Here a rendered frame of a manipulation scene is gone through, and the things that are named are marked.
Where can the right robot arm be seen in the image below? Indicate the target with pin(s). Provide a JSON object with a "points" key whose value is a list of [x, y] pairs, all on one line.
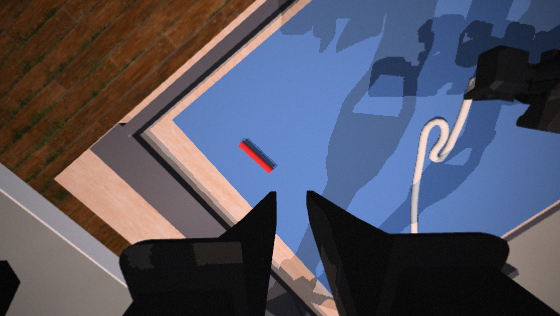
{"points": [[544, 112]]}

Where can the red cylinder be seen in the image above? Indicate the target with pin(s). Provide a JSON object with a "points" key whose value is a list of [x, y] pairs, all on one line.
{"points": [[246, 148]]}

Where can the white rope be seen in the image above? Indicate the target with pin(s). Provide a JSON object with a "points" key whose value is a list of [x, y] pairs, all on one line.
{"points": [[433, 153]]}

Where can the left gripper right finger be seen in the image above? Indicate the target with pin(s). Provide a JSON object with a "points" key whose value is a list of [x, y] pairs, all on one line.
{"points": [[363, 268]]}

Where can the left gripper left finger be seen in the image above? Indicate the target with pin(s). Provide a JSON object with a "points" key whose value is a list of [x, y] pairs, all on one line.
{"points": [[239, 261]]}

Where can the blue work mat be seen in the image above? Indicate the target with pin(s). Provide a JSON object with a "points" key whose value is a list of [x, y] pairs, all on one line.
{"points": [[335, 101]]}

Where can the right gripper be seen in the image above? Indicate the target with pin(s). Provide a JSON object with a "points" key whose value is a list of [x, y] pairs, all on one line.
{"points": [[502, 71]]}

